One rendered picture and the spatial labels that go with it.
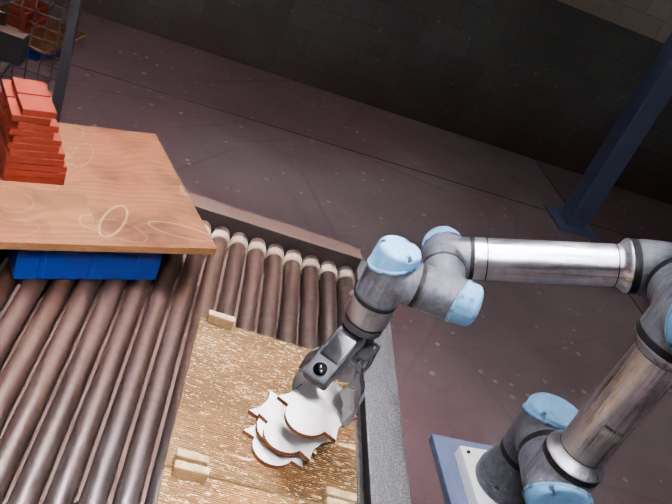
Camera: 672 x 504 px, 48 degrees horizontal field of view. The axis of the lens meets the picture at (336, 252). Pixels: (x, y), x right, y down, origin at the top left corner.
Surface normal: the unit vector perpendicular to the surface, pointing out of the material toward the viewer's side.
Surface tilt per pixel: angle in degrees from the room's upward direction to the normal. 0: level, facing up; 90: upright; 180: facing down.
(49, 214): 0
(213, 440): 0
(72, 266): 90
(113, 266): 90
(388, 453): 0
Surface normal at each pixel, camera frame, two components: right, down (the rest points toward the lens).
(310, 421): 0.31, -0.77
